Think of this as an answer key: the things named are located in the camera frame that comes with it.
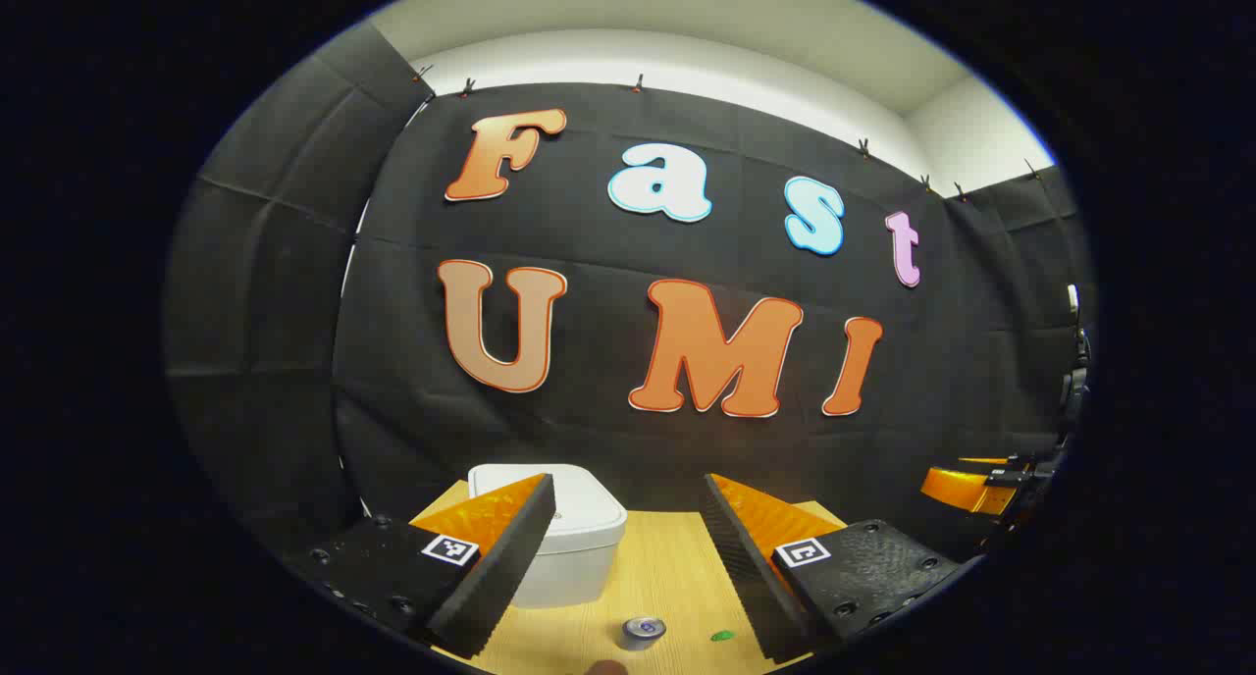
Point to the black backdrop cloth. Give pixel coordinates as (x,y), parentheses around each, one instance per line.
(608,263)

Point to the white desktop garbage bin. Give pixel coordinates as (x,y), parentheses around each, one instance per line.
(589,518)

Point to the wooden desktop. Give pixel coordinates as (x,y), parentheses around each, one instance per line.
(667,577)

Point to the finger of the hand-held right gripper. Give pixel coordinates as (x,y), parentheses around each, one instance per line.
(967,489)
(986,459)

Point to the silver pop can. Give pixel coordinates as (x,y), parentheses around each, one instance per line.
(644,634)

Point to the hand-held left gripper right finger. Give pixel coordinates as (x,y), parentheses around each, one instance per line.
(741,567)

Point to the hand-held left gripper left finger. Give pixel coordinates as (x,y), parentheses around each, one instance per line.
(496,567)

